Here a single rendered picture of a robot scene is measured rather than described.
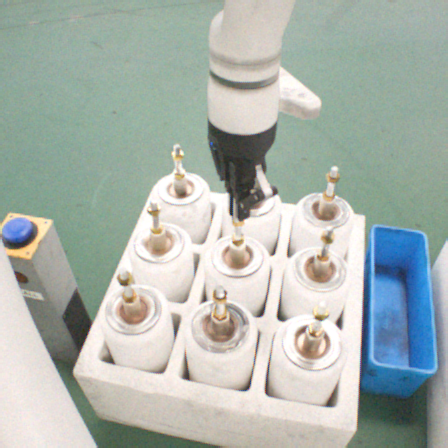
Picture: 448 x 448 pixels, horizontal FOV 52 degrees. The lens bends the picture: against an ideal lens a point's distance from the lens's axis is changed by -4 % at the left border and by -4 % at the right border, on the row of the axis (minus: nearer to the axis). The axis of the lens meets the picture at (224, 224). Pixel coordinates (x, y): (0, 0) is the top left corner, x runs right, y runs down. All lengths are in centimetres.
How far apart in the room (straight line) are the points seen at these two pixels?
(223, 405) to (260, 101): 39
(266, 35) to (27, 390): 35
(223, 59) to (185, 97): 101
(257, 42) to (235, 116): 8
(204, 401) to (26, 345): 49
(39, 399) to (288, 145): 116
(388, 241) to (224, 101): 59
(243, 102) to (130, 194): 72
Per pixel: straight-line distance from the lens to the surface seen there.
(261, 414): 66
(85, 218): 113
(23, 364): 18
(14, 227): 68
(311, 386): 63
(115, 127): 138
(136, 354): 66
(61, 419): 18
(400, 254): 101
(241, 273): 67
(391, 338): 95
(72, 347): 86
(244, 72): 46
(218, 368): 63
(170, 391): 67
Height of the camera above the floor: 80
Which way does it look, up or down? 48 degrees down
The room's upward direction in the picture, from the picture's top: straight up
